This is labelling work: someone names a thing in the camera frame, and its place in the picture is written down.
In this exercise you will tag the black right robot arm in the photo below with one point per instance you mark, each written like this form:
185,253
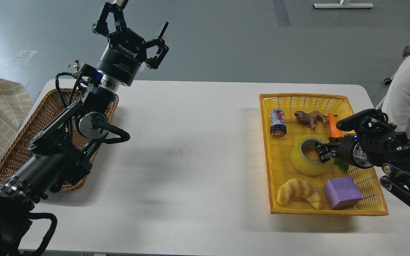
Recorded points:
373,141

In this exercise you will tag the small soda can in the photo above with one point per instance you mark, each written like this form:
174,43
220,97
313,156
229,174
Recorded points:
277,123

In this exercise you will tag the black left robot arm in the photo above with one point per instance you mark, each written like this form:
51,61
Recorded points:
62,151

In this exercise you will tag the yellow tape roll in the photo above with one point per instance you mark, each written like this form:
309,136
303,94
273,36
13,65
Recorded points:
302,163

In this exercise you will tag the brown toy lion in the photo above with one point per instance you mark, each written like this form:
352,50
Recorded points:
310,118

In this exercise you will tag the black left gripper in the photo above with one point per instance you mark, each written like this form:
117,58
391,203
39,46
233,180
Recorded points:
121,58

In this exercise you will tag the white floor stand base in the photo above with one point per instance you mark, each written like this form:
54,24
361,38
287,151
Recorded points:
344,5

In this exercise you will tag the orange toy carrot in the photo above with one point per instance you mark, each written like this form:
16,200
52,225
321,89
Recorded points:
336,133

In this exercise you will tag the purple foam block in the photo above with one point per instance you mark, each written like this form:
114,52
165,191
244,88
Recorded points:
342,193

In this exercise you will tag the yellow plastic basket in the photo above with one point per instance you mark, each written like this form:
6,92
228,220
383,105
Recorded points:
279,168

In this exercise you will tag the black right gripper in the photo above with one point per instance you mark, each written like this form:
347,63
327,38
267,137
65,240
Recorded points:
338,147

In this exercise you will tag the toy croissant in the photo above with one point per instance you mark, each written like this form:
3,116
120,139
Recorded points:
299,188

